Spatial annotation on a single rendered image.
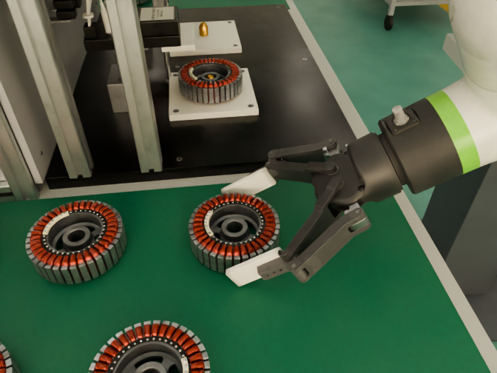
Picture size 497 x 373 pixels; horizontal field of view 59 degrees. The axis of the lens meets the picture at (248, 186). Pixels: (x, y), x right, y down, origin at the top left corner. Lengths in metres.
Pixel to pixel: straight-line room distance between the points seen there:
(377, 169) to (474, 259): 0.96
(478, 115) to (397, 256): 0.20
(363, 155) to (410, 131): 0.05
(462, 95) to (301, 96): 0.38
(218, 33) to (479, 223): 0.82
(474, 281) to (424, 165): 1.05
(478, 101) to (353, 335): 0.27
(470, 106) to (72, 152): 0.49
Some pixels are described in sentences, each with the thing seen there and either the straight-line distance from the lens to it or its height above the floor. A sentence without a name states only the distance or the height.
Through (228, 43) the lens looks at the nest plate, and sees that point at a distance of 0.98.
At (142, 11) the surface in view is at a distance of 0.76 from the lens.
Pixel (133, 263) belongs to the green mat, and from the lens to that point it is 0.56.
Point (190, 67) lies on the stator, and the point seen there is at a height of 0.82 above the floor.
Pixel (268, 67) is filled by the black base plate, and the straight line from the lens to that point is 0.90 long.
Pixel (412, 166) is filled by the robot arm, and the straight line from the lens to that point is 0.47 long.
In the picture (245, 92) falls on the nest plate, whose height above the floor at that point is 0.78.
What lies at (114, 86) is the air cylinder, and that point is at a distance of 0.77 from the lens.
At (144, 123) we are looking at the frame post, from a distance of 0.61.
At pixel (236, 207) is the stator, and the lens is 0.56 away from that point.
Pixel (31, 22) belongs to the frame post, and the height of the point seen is 0.99.
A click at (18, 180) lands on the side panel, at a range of 0.68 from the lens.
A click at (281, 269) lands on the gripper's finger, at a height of 0.80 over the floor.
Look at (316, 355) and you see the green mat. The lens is 0.48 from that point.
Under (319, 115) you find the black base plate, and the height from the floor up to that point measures 0.77.
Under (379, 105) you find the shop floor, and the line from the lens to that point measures 2.36.
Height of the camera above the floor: 1.18
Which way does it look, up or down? 42 degrees down
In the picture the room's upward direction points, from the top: straight up
